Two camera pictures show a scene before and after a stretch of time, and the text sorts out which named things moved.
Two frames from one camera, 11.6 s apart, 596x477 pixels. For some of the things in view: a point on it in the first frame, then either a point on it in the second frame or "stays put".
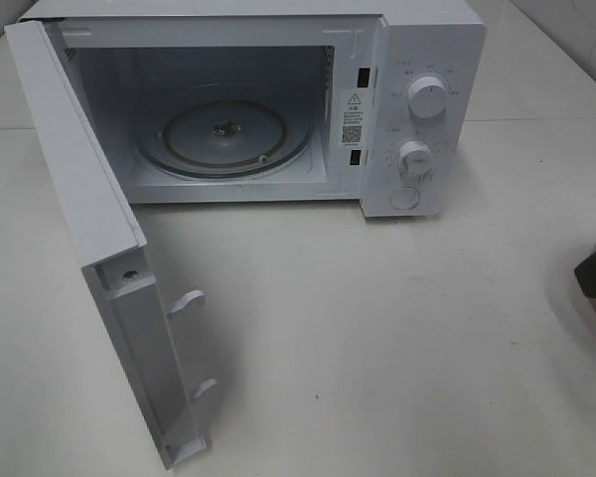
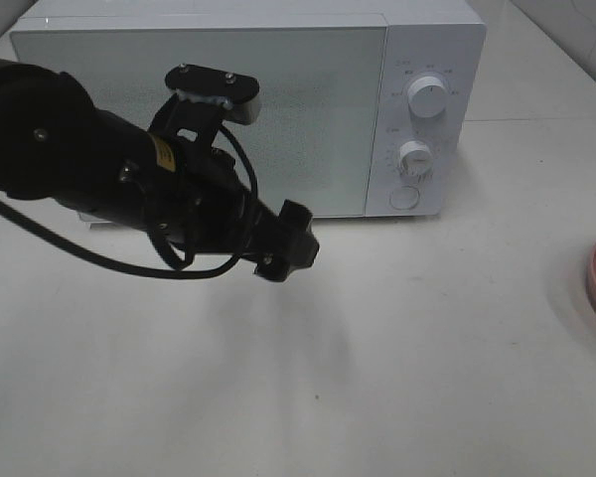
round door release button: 404,198 stays put
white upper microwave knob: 427,96 stays put
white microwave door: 110,247 -> 320,137
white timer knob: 414,160 stays put
